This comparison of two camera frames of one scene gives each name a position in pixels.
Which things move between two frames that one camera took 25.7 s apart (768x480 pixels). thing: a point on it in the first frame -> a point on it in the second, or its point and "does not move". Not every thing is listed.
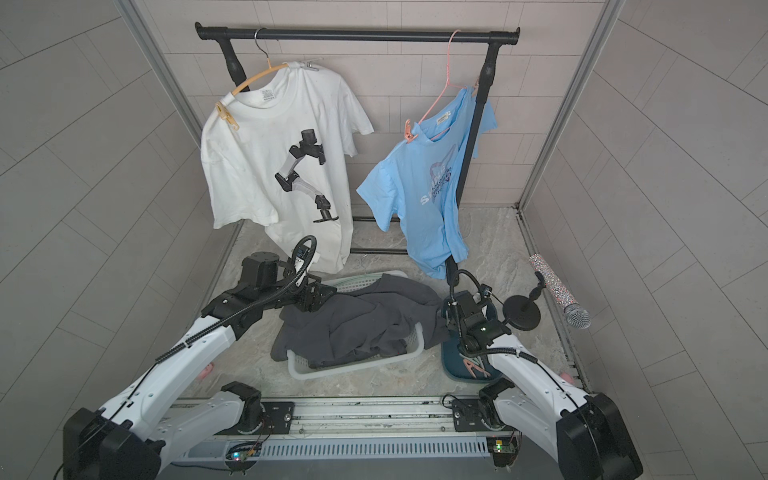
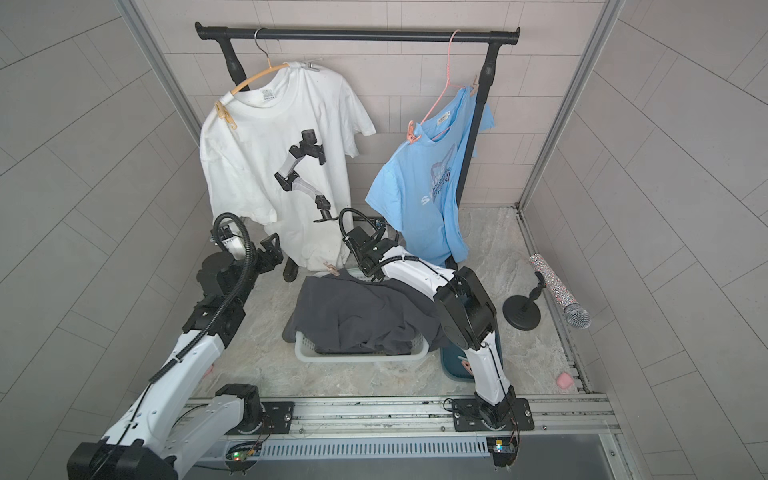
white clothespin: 308,65 does not move
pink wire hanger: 448,83 does not move
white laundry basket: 300,369 -> 306,351
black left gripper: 314,303 -> 275,257
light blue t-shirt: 422,179 does not move
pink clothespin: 409,136 does not move
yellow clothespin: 224,114 does not move
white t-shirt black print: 277,151 does not move
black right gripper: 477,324 -> 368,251
